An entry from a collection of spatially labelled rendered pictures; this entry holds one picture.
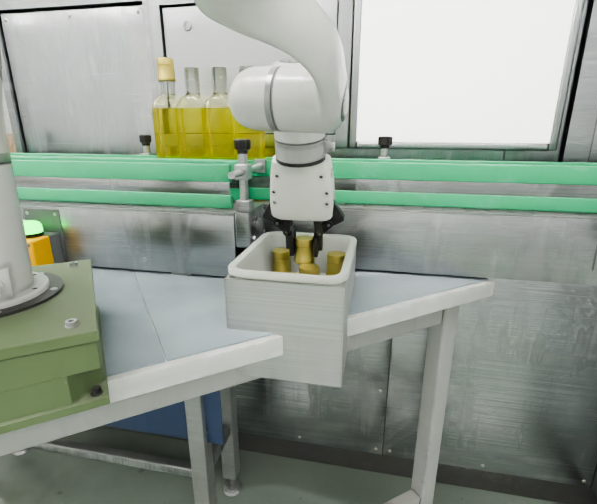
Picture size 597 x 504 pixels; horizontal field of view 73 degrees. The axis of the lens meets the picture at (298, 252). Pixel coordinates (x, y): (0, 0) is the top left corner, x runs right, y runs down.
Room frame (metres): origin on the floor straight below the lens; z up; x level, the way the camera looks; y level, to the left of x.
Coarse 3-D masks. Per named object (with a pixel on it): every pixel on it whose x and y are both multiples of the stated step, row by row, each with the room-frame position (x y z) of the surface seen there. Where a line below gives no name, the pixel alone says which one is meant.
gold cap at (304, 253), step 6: (300, 240) 0.65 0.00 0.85; (306, 240) 0.65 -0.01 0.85; (312, 240) 0.65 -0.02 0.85; (300, 246) 0.65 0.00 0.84; (306, 246) 0.64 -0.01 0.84; (312, 246) 0.65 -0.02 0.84; (300, 252) 0.65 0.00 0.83; (306, 252) 0.64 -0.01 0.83; (312, 252) 0.65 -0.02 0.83; (294, 258) 0.66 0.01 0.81; (300, 258) 0.65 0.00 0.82; (306, 258) 0.64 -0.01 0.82; (312, 258) 0.65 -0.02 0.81; (300, 264) 0.65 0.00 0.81
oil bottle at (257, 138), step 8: (232, 120) 0.85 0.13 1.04; (232, 128) 0.85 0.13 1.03; (240, 128) 0.84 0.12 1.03; (240, 136) 0.84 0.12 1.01; (248, 136) 0.84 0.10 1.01; (256, 136) 0.84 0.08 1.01; (264, 136) 0.88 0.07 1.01; (256, 144) 0.84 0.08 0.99; (264, 144) 0.88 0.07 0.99; (248, 152) 0.84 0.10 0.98; (256, 152) 0.84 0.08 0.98; (264, 152) 0.88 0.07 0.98
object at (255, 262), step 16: (256, 240) 0.67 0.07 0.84; (272, 240) 0.72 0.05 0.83; (336, 240) 0.70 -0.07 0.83; (352, 240) 0.67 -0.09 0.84; (240, 256) 0.58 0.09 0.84; (256, 256) 0.64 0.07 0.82; (320, 256) 0.71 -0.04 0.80; (352, 256) 0.59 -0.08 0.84; (240, 272) 0.52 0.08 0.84; (256, 272) 0.51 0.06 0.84; (272, 272) 0.51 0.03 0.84; (320, 272) 0.70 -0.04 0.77
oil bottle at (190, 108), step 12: (192, 96) 0.87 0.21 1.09; (180, 108) 0.87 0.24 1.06; (192, 108) 0.86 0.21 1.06; (180, 120) 0.87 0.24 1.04; (192, 120) 0.86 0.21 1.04; (204, 120) 0.87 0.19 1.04; (180, 132) 0.87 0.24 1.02; (192, 132) 0.86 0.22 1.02; (204, 132) 0.86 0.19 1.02; (180, 144) 0.87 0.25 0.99; (192, 144) 0.86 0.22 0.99; (204, 144) 0.86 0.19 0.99; (192, 156) 0.86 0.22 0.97; (204, 156) 0.86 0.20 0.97
